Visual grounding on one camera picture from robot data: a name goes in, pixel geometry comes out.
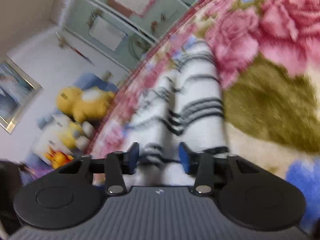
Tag blue-bordered poster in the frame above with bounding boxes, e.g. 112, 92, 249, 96
89, 16, 127, 52

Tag red orange plush toy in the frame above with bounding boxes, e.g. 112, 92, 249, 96
44, 146, 75, 169

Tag small yellow plush toy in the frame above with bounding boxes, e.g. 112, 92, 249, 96
59, 121, 94, 149

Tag striped white sweater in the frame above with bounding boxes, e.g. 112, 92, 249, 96
122, 40, 229, 188

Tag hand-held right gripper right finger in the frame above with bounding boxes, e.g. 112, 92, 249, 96
179, 142, 260, 196

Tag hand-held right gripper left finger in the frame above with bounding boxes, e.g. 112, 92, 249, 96
60, 142, 140, 196

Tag framed picture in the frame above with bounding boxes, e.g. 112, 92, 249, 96
0, 56, 43, 133

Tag red string wall ornament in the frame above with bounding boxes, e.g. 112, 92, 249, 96
56, 32, 94, 64

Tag wardrobe with sliding doors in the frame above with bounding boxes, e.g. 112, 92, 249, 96
50, 0, 218, 70

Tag large yellow plush toy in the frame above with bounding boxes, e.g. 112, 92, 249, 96
55, 86, 115, 123

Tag white cat plush toy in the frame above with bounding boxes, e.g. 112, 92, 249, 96
35, 114, 75, 160

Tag red floral blanket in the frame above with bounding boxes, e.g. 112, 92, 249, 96
82, 0, 320, 240

